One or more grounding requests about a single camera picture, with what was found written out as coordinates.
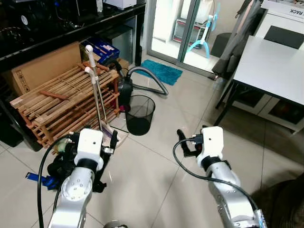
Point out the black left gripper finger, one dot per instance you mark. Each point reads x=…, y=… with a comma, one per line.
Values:
x=100, y=183
x=61, y=175

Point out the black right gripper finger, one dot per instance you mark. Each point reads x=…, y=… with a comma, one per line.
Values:
x=181, y=137

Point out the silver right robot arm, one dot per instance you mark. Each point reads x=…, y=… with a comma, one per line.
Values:
x=230, y=190

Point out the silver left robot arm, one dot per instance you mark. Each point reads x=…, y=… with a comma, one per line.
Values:
x=76, y=190

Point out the teal floor mat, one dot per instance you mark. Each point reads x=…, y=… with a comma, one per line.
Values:
x=164, y=72

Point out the round brown sofa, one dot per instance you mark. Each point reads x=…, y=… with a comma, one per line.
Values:
x=285, y=204

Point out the small blue plastic piece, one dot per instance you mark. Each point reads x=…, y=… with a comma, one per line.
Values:
x=38, y=179

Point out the wooden slatted rack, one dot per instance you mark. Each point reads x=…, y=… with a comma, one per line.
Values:
x=57, y=109

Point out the black mesh waste bin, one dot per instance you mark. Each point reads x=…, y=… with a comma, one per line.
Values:
x=139, y=116

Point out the black vacuum cleaner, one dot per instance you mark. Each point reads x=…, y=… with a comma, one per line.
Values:
x=125, y=88

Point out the low white cabinet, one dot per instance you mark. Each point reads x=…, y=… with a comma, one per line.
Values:
x=266, y=109

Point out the large brown cardboard box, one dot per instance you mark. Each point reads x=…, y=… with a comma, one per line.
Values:
x=47, y=66

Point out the broom with white grip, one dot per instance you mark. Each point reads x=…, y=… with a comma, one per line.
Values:
x=92, y=64

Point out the turquoise white small fan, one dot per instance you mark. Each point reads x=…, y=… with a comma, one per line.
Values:
x=199, y=45

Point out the grey hanging cloth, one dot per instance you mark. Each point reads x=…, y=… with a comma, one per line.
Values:
x=232, y=47

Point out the glass sliding door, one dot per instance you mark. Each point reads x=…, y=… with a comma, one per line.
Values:
x=183, y=33

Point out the blue printed box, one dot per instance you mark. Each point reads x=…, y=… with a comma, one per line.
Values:
x=102, y=50

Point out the black shelf rack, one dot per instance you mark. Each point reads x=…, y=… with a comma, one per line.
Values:
x=57, y=38

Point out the grey table with black legs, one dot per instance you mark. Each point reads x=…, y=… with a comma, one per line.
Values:
x=273, y=66

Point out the tall white cabinet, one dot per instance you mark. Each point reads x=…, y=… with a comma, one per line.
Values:
x=280, y=21

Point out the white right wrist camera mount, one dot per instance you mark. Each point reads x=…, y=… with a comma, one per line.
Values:
x=212, y=141

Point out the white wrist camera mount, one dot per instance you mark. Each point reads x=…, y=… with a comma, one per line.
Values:
x=90, y=142
x=212, y=141

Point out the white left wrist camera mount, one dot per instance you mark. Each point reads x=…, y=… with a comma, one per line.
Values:
x=90, y=142

